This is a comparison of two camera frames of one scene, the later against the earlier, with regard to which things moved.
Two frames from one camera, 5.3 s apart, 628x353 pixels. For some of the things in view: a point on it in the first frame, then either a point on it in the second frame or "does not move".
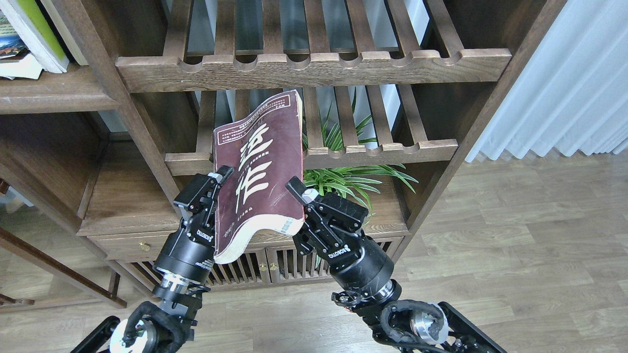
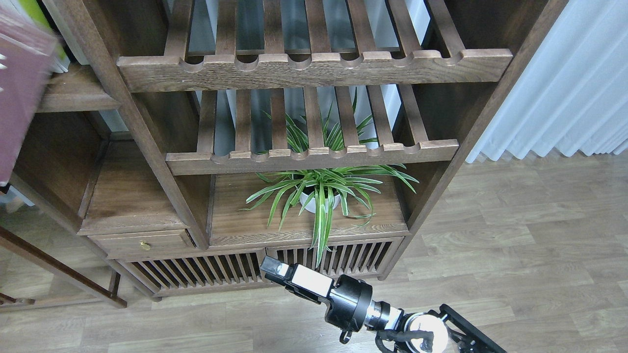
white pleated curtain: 573,93 does not move
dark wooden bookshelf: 400,96 does not move
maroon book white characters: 265,150 -> 28,49
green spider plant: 323,132 does not move
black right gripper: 360,267 -> 349,303
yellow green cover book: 45,42 does not move
